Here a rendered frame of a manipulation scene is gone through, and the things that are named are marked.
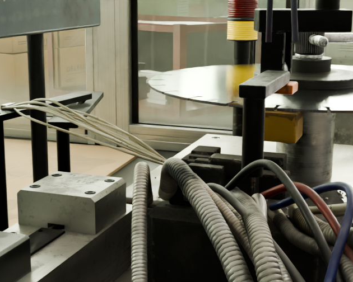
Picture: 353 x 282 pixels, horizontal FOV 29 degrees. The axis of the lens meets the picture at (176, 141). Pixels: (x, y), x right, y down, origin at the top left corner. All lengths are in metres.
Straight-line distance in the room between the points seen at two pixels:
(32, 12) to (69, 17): 0.07
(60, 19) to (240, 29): 0.41
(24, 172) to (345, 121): 0.51
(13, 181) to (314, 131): 0.53
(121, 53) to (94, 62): 0.06
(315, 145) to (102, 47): 0.66
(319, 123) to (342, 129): 0.28
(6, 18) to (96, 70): 0.74
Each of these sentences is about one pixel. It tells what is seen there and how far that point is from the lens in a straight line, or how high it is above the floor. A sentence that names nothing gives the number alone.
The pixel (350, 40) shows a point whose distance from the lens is 0.74.
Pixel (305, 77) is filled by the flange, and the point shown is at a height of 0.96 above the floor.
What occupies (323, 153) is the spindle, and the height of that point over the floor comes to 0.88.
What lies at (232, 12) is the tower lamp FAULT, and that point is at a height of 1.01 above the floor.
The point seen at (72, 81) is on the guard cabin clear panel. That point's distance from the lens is 1.36.
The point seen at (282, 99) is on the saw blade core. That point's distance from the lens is 0.62.
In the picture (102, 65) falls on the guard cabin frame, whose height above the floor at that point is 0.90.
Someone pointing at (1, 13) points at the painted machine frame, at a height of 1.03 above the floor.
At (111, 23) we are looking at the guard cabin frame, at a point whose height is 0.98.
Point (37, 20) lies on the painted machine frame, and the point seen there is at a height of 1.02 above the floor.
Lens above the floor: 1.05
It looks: 13 degrees down
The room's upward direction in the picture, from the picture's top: straight up
